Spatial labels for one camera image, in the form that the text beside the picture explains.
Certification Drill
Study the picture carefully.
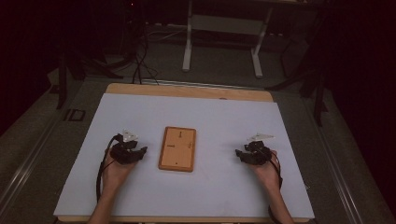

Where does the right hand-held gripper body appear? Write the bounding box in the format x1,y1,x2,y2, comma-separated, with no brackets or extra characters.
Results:
244,133,276,166

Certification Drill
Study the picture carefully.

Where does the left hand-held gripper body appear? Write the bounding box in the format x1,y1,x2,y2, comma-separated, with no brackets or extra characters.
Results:
109,130,141,165

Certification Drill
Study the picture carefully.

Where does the wooden board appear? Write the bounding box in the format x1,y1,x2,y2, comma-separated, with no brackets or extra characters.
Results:
158,125,197,173

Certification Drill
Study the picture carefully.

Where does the person's right hand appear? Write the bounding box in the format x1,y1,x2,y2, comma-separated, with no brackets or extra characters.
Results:
247,149,281,192

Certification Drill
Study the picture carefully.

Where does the person's left hand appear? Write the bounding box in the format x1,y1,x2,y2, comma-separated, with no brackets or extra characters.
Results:
102,150,138,194

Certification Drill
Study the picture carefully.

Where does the white table mat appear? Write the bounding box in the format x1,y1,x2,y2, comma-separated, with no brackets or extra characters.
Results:
53,92,316,220

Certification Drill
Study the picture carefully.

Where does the wooden table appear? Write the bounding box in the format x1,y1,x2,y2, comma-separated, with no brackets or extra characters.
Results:
57,82,311,224

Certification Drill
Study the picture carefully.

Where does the black tripod stand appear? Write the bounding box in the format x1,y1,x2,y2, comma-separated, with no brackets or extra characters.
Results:
264,12,331,128

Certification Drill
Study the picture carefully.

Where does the black metal stand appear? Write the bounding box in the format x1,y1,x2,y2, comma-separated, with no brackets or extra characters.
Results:
55,46,125,110

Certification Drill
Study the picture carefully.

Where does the black floor bracket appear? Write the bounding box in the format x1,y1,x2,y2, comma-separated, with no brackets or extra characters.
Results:
64,108,87,122

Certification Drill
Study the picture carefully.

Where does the metal floor rail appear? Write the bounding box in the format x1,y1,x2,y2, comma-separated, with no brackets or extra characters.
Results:
0,108,68,213
306,99,365,224

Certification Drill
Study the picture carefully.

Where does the bundle of black floor cables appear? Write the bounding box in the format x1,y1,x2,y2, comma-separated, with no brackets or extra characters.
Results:
124,6,162,86

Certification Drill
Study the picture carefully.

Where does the white desk frame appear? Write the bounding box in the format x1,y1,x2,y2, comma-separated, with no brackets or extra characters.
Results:
181,0,275,78

